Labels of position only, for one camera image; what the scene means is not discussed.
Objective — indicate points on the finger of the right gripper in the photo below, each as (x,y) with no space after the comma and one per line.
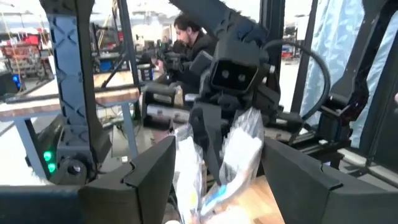
(206,140)

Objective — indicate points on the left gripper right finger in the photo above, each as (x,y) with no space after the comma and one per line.
(298,189)

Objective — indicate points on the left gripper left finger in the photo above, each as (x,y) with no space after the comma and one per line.
(140,193)

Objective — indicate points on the white blue toothbrush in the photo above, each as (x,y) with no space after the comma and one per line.
(241,149)

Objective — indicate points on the black background robot arm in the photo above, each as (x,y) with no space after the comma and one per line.
(169,60)

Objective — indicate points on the black mounted device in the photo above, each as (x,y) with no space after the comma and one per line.
(342,115)

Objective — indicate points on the person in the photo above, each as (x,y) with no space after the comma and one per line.
(196,46)

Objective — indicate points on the pale blue patterned cloth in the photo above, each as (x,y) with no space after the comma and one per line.
(335,40)

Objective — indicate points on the grey blue desk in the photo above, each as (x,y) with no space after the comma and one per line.
(46,105)

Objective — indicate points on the red parts shelf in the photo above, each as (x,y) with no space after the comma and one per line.
(21,51)

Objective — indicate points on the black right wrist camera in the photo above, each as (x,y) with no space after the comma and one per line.
(234,76)

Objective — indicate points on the black table frame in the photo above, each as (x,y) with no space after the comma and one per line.
(276,12)

